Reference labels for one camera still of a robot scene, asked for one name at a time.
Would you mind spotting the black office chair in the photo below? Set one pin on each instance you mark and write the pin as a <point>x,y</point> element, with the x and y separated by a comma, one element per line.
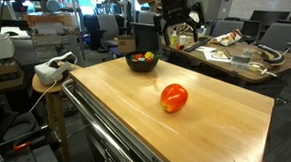
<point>251,29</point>

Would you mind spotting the black bowl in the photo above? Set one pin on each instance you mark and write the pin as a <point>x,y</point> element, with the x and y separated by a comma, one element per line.
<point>141,67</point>

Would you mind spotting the white paper sheet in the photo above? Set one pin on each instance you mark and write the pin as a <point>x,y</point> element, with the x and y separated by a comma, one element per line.
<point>213,57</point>
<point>205,49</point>

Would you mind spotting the small green capped bottle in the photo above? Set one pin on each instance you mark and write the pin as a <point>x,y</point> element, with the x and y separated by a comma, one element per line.
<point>173,39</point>

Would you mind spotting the white VR headset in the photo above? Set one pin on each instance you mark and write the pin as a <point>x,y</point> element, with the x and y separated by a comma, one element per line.
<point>50,73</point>

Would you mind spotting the pale yellow wooden block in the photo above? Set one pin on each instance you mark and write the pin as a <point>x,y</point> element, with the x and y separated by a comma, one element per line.
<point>149,54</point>

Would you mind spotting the small cream round object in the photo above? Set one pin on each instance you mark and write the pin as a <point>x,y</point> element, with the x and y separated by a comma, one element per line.
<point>220,54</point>

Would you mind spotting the chips bag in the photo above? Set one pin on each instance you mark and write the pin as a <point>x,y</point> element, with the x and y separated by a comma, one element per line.
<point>228,38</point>

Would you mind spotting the dark blue chair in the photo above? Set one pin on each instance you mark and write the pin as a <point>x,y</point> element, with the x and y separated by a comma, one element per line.
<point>89,29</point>

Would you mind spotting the brown box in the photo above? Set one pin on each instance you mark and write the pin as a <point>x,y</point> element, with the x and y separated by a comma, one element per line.
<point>2,78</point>

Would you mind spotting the long black keyboard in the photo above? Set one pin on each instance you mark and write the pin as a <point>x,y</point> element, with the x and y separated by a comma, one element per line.
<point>196,44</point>

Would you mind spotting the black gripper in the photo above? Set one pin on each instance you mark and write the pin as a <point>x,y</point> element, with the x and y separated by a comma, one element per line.
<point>174,5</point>

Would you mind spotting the metal tool cart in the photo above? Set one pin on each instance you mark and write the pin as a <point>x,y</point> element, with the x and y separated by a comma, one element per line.
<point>115,139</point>

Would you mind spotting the cardboard box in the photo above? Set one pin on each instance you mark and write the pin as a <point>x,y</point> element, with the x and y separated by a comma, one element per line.
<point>125,45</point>

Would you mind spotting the orange-red pepper toy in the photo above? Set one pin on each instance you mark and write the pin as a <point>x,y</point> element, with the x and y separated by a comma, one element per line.
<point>173,98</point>

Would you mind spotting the large grey office chair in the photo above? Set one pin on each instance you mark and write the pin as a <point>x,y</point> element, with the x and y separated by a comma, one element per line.
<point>281,36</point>

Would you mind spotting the round wooden stool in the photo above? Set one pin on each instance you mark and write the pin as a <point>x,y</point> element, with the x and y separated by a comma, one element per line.
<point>41,87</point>

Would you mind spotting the small white cup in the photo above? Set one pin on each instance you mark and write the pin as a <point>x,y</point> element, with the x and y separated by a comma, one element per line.
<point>182,40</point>

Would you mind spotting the white box device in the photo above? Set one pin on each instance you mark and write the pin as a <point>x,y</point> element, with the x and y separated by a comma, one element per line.
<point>0,48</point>

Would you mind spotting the white plastic bottle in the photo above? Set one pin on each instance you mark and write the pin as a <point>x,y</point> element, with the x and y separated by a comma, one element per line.
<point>202,32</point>

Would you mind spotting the orange round container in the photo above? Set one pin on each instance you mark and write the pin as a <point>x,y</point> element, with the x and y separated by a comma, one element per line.
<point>180,46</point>

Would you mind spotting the dark grey chair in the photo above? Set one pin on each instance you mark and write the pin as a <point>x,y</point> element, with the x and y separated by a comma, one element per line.
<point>144,37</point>

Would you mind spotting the white plastic connector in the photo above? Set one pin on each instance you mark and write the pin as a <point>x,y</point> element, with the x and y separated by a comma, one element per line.
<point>254,68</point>

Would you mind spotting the grey round camera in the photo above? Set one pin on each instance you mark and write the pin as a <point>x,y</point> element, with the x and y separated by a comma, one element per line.
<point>50,5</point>

